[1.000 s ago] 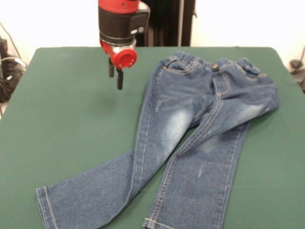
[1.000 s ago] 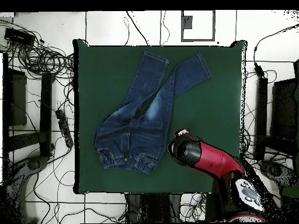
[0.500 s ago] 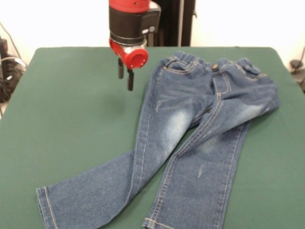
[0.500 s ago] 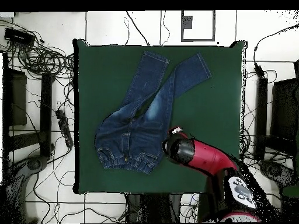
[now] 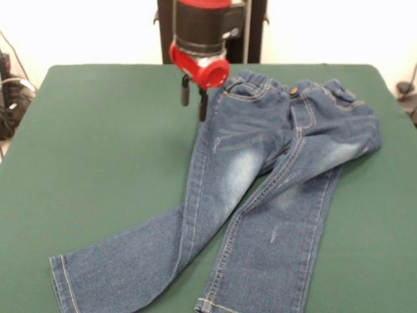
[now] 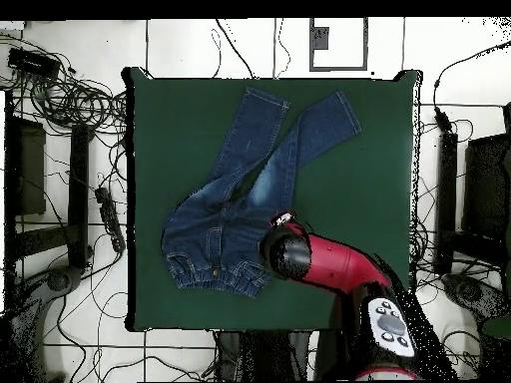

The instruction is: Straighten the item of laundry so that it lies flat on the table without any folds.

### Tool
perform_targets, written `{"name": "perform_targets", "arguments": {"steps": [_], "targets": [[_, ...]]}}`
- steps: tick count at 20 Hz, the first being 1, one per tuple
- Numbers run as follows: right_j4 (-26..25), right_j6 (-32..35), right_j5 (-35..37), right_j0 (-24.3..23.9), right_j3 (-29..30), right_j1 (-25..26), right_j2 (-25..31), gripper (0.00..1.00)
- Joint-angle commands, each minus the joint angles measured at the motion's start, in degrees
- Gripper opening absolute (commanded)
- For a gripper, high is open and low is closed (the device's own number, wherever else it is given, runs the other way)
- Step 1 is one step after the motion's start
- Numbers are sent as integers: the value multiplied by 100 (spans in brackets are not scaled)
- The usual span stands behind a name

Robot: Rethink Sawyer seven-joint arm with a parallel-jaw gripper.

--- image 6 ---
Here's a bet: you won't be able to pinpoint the black cable tangle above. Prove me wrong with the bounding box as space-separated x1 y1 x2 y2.
0 31 129 139

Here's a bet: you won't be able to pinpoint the dark green table cloth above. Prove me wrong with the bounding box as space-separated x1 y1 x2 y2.
121 67 423 333

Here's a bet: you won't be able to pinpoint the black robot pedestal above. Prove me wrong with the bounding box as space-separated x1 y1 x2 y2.
213 329 316 382

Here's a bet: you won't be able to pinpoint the blue denim jeans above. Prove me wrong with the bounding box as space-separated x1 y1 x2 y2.
160 86 363 299

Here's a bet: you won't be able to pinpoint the black cable with connector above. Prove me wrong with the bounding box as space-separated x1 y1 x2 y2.
432 41 511 135

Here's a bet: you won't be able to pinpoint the black metal frame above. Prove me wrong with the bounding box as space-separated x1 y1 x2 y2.
433 101 511 276
3 90 96 280

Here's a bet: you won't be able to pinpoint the black power strip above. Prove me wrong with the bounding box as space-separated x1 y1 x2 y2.
94 186 128 253

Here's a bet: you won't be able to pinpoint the grey square frame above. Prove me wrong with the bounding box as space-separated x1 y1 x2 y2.
308 17 369 73

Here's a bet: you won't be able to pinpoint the black flat device box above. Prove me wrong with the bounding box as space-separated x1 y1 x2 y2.
6 46 62 80

